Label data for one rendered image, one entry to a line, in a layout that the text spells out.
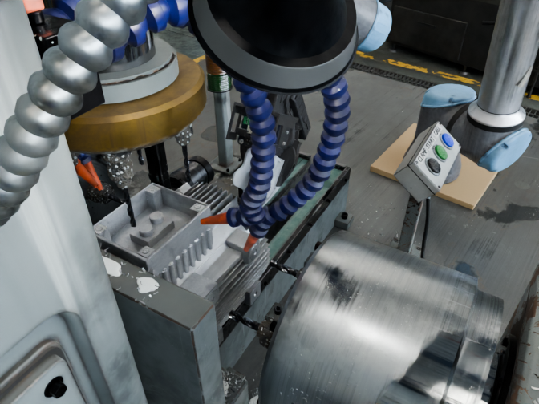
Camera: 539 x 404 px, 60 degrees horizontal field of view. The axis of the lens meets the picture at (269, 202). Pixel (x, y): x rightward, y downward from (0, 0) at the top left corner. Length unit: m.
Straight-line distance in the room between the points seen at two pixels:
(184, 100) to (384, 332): 0.29
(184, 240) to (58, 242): 0.35
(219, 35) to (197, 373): 0.42
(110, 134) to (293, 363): 0.28
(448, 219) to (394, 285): 0.72
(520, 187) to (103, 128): 1.15
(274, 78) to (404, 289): 0.35
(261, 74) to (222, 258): 0.49
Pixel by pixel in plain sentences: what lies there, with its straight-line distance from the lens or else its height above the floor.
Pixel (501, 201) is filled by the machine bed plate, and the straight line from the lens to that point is 1.31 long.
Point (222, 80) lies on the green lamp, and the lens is 1.16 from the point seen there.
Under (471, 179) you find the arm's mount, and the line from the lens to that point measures 1.33.
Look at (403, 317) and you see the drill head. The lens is 0.47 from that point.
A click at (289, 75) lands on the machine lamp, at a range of 0.18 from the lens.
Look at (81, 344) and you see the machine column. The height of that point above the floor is 1.28.
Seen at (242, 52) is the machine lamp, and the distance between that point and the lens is 0.17.
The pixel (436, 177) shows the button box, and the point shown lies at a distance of 0.86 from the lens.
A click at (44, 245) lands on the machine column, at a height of 1.37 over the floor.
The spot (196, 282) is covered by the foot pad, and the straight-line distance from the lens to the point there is 0.61.
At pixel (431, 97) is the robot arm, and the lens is 1.19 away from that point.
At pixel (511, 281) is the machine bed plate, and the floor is 0.80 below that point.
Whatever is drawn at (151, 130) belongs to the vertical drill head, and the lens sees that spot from 0.43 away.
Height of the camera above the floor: 1.52
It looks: 38 degrees down
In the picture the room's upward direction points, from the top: straight up
